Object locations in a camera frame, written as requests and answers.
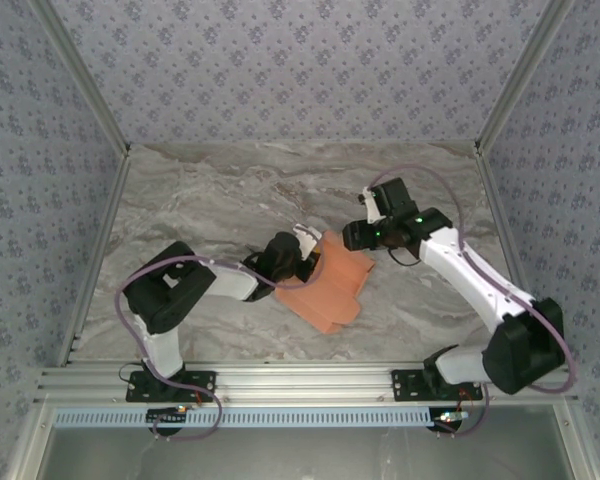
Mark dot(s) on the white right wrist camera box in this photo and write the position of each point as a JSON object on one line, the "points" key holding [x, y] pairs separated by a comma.
{"points": [[370, 205]]}

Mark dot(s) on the aluminium cross beam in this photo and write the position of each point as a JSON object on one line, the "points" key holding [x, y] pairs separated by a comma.
{"points": [[305, 382]]}

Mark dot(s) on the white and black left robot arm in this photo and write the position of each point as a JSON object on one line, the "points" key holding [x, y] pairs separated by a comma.
{"points": [[165, 290]]}

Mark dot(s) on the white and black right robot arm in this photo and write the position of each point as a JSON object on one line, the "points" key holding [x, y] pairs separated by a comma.
{"points": [[525, 350]]}

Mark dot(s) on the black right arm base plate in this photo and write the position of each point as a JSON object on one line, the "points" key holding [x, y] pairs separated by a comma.
{"points": [[405, 385]]}

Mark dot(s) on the aluminium frame post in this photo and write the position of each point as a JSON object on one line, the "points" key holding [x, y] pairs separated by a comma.
{"points": [[86, 75], [518, 75]]}

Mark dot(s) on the aluminium table side rail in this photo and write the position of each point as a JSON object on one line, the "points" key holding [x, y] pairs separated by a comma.
{"points": [[497, 210], [110, 210]]}

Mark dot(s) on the aluminium lower frame rail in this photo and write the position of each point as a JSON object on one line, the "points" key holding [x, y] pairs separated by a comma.
{"points": [[30, 445], [575, 445]]}

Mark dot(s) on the grey metal panel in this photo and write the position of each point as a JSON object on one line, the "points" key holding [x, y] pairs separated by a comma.
{"points": [[305, 457]]}

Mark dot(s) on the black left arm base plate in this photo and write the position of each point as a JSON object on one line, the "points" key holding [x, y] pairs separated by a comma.
{"points": [[200, 387]]}

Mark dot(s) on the black adapter board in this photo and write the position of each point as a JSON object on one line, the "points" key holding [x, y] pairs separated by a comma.
{"points": [[450, 417], [162, 416]]}

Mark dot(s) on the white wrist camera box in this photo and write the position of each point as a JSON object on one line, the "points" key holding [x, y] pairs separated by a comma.
{"points": [[370, 205], [307, 240]]}

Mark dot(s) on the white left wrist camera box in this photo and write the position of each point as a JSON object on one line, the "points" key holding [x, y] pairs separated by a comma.
{"points": [[307, 240]]}

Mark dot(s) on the orange paper box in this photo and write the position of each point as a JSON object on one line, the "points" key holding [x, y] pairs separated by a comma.
{"points": [[330, 295]]}

